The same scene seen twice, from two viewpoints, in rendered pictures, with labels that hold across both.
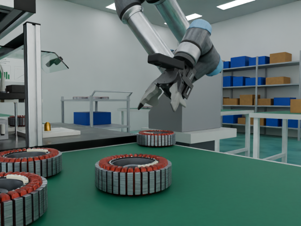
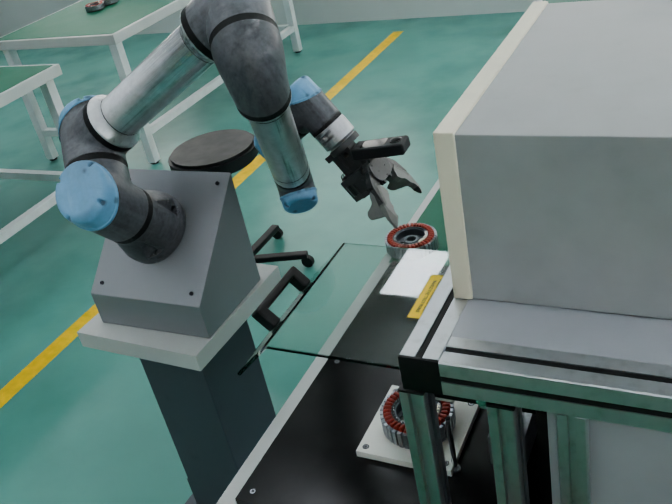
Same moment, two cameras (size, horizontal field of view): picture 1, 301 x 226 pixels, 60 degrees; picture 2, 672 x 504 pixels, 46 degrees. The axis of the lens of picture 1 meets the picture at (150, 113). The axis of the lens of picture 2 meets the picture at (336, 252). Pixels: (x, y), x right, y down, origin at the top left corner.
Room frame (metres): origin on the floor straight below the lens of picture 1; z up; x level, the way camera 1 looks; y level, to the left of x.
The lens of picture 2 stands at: (1.33, 1.31, 1.64)
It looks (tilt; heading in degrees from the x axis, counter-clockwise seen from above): 31 degrees down; 253
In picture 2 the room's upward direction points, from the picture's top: 12 degrees counter-clockwise
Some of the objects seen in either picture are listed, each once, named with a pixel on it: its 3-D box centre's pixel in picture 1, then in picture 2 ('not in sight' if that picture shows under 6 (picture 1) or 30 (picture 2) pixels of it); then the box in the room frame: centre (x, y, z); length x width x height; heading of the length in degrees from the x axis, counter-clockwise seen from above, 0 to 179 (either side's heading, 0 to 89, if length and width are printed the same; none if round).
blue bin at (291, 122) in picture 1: (294, 121); not in sight; (6.09, -3.37, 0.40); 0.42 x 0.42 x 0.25; 41
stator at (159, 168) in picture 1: (133, 172); not in sight; (0.38, 0.02, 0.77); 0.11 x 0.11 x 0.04
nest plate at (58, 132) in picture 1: (47, 132); not in sight; (0.82, 0.32, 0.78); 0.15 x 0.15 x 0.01; 41
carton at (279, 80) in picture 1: (277, 81); not in sight; (6.40, -3.11, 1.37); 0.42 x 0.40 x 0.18; 42
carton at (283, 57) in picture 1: (280, 58); not in sight; (6.36, -3.15, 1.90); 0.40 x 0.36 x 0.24; 133
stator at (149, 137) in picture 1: (156, 137); (411, 241); (0.75, -0.02, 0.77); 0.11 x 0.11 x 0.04
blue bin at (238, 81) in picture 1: (241, 81); not in sight; (7.11, -2.47, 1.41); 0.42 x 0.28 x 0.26; 133
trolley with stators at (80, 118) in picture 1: (95, 127); not in sight; (3.68, 0.78, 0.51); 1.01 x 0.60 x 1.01; 41
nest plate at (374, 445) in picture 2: (24, 127); (419, 427); (1.00, 0.49, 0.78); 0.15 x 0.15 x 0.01; 41
